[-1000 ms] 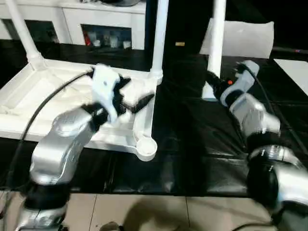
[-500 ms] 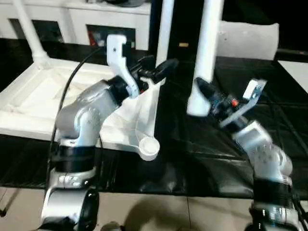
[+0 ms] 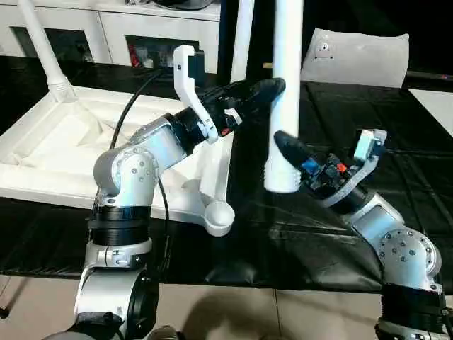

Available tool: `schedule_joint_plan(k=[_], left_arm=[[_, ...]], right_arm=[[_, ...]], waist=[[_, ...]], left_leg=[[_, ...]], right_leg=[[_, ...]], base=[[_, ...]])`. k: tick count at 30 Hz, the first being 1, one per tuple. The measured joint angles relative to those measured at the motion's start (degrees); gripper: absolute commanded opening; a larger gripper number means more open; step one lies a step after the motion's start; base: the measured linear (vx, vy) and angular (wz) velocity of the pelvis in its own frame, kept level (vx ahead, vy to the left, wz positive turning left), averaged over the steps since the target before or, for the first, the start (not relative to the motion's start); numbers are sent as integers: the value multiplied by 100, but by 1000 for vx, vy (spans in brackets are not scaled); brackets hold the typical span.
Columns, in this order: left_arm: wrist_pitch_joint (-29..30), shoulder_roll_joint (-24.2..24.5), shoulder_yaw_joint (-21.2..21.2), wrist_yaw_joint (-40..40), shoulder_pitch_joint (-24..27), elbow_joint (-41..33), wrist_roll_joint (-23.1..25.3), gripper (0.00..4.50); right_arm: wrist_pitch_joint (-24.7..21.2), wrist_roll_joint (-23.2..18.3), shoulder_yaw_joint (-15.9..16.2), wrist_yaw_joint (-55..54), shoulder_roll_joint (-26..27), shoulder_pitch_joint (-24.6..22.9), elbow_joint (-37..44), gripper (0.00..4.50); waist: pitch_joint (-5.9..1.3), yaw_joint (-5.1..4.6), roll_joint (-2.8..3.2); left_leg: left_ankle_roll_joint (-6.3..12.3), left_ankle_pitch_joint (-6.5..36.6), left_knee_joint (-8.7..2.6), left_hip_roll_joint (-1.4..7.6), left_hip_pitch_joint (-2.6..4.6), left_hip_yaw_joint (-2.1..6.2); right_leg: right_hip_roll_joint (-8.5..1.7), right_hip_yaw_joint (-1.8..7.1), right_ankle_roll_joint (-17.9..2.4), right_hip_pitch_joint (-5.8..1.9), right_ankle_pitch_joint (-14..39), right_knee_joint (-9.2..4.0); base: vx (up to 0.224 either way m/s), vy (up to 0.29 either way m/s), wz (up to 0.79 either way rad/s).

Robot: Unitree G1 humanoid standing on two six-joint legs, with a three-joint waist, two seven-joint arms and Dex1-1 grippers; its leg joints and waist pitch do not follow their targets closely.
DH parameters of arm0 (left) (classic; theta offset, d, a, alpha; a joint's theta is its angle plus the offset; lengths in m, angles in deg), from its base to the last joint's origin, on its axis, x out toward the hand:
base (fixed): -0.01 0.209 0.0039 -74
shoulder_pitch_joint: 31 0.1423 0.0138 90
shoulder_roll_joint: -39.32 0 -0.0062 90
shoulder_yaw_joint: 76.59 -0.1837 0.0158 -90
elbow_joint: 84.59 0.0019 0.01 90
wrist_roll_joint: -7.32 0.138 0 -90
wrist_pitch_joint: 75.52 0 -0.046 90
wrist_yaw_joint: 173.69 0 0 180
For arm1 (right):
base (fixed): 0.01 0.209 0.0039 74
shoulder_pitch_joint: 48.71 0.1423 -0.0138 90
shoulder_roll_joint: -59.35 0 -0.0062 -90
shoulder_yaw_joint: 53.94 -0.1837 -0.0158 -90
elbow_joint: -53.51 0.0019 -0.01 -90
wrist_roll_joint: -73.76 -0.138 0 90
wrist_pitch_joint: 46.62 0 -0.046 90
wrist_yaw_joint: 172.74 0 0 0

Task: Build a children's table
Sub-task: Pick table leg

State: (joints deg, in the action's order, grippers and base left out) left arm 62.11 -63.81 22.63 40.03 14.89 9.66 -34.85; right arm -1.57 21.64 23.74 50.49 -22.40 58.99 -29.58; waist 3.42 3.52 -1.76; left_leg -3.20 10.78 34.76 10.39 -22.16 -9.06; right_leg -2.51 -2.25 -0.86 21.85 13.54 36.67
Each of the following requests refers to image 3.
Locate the white plastic table top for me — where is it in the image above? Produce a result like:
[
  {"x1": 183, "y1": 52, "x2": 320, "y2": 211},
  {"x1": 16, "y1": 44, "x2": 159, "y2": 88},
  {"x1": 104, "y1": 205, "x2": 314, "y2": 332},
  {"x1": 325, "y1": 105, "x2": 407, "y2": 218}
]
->
[{"x1": 0, "y1": 84, "x2": 236, "y2": 237}]

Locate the grey rounded device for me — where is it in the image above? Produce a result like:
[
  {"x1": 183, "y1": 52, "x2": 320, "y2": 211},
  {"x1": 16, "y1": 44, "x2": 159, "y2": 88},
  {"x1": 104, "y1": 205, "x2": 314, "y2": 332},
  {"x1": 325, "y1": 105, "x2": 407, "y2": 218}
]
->
[{"x1": 151, "y1": 0, "x2": 213, "y2": 11}]

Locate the black padded mat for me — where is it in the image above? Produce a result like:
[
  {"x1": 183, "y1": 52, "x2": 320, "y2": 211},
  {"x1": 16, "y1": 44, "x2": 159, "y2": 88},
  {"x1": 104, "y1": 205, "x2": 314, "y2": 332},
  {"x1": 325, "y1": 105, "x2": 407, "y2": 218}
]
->
[{"x1": 0, "y1": 55, "x2": 453, "y2": 293}]

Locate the white curved plastic panel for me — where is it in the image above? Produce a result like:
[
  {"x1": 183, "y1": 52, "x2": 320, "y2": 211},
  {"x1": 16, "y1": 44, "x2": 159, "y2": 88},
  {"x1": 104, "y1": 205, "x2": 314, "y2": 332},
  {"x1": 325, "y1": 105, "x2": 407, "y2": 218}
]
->
[{"x1": 300, "y1": 28, "x2": 411, "y2": 89}]

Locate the dark left robot foot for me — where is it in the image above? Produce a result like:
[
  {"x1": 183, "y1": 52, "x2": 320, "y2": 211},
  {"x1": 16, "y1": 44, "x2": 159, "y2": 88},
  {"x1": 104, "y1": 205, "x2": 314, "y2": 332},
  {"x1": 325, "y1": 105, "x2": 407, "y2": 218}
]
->
[{"x1": 150, "y1": 325, "x2": 185, "y2": 340}]

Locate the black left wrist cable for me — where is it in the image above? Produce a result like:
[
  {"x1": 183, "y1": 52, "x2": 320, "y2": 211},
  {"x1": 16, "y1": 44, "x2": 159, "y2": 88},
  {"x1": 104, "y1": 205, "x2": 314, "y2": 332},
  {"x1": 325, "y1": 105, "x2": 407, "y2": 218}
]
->
[{"x1": 108, "y1": 69, "x2": 175, "y2": 284}]

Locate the white flat board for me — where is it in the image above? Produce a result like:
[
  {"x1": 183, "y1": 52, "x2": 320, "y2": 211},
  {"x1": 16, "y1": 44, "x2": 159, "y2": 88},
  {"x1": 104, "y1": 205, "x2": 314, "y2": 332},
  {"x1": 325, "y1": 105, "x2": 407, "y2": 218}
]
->
[{"x1": 408, "y1": 88, "x2": 453, "y2": 137}]

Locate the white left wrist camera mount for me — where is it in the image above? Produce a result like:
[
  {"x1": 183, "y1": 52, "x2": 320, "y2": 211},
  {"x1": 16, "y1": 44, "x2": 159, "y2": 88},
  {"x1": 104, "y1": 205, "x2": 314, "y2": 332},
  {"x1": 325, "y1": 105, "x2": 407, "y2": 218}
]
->
[{"x1": 173, "y1": 45, "x2": 219, "y2": 145}]

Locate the white plastic table leg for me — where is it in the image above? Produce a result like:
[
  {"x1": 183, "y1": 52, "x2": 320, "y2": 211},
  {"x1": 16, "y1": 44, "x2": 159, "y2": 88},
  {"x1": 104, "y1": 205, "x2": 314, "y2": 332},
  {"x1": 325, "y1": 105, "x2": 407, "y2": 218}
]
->
[
  {"x1": 229, "y1": 0, "x2": 256, "y2": 84},
  {"x1": 263, "y1": 0, "x2": 305, "y2": 194},
  {"x1": 17, "y1": 0, "x2": 77, "y2": 103}
]

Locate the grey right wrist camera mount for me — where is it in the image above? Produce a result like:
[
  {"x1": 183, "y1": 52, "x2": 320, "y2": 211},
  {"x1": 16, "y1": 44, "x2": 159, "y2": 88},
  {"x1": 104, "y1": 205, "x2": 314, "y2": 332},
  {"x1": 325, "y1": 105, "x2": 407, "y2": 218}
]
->
[{"x1": 324, "y1": 129, "x2": 389, "y2": 210}]

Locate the white glass-door cabinet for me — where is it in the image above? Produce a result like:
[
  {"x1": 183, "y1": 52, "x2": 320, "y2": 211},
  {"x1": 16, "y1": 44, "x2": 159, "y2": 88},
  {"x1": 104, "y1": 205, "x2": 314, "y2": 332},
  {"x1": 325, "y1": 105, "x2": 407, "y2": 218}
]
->
[{"x1": 0, "y1": 3, "x2": 222, "y2": 74}]

